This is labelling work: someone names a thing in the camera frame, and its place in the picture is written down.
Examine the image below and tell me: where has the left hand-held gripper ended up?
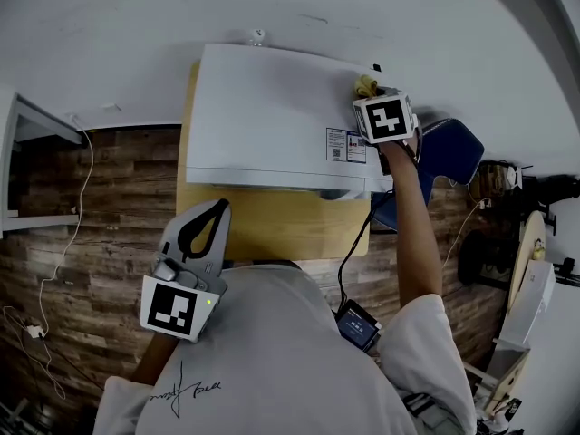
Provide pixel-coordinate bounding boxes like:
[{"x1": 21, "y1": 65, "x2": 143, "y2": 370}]
[{"x1": 138, "y1": 198, "x2": 233, "y2": 345}]

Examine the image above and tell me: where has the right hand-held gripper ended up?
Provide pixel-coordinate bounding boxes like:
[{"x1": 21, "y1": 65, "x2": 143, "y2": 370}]
[{"x1": 351, "y1": 86, "x2": 420, "y2": 147}]

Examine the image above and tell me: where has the yellow cloth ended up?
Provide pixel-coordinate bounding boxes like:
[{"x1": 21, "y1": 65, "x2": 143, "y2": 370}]
[{"x1": 352, "y1": 73, "x2": 380, "y2": 99}]

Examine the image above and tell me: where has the white microwave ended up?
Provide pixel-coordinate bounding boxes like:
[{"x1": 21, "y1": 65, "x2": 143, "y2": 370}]
[{"x1": 185, "y1": 43, "x2": 396, "y2": 201}]

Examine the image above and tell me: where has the person's right forearm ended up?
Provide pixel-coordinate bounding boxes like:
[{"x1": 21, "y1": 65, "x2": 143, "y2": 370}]
[{"x1": 379, "y1": 137, "x2": 444, "y2": 317}]

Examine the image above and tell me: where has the person's left forearm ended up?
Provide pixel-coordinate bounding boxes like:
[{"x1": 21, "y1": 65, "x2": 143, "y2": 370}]
[{"x1": 130, "y1": 333, "x2": 179, "y2": 386}]

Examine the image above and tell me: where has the blue chair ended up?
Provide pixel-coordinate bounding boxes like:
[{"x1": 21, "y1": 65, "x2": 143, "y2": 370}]
[{"x1": 370, "y1": 116, "x2": 485, "y2": 234}]

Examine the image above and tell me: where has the yellow table with black base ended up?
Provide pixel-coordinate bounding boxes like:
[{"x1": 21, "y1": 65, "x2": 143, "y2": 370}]
[{"x1": 175, "y1": 61, "x2": 371, "y2": 262}]

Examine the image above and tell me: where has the olive bag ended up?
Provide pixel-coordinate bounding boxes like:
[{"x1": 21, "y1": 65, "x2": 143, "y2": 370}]
[{"x1": 478, "y1": 160, "x2": 513, "y2": 195}]

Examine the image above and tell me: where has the person's white shirt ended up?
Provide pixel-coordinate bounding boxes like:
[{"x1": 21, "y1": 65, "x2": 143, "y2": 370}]
[{"x1": 92, "y1": 263, "x2": 478, "y2": 435}]

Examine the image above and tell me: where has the white router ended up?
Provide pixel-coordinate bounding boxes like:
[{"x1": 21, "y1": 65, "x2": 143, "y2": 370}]
[{"x1": 502, "y1": 164, "x2": 526, "y2": 190}]

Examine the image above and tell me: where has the black round stool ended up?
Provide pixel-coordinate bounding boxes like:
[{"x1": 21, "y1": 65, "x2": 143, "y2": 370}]
[{"x1": 457, "y1": 228, "x2": 514, "y2": 288}]

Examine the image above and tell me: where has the black screen device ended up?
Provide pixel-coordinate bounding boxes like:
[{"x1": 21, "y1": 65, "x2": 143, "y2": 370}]
[{"x1": 333, "y1": 299, "x2": 382, "y2": 353}]

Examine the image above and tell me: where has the round wooden table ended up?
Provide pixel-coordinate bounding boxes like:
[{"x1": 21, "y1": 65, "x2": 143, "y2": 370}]
[{"x1": 505, "y1": 209, "x2": 547, "y2": 317}]

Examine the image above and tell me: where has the white desk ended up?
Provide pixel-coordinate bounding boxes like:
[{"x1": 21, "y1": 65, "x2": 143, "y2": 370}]
[{"x1": 0, "y1": 89, "x2": 90, "y2": 236}]

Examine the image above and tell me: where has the white box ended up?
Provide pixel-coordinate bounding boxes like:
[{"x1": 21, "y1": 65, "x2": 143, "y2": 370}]
[{"x1": 497, "y1": 260, "x2": 556, "y2": 349}]

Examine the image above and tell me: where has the white cable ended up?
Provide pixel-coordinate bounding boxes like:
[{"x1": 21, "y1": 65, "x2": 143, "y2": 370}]
[
  {"x1": 38, "y1": 114, "x2": 95, "y2": 401},
  {"x1": 440, "y1": 196, "x2": 494, "y2": 272}
]

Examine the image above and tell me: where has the black device cable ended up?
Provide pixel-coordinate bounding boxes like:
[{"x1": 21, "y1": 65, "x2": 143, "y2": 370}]
[{"x1": 337, "y1": 188, "x2": 396, "y2": 308}]

